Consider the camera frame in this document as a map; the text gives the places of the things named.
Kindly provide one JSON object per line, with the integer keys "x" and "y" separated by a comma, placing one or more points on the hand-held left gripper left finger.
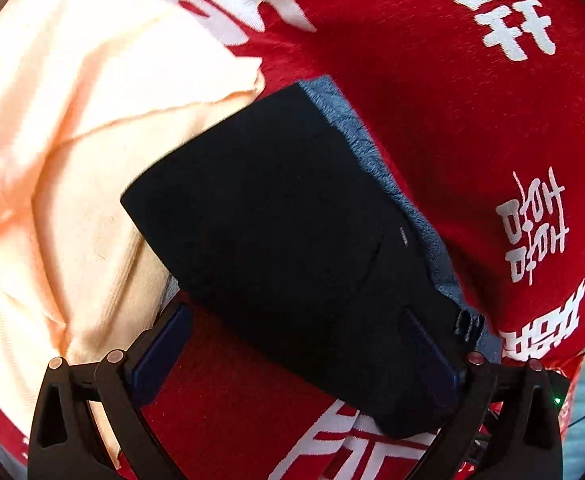
{"x": 160, "y": 360}

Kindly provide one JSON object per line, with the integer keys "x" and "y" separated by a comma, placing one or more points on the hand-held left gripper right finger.
{"x": 430, "y": 357}

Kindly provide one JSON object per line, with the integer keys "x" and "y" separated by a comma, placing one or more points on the black pants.
{"x": 282, "y": 240}

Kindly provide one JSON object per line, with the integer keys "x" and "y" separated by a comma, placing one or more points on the blue floral cloth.
{"x": 372, "y": 150}

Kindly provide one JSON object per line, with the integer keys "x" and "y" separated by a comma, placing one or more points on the peach cloth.
{"x": 72, "y": 135}

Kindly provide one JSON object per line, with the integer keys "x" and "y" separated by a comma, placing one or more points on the red printed blanket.
{"x": 422, "y": 110}

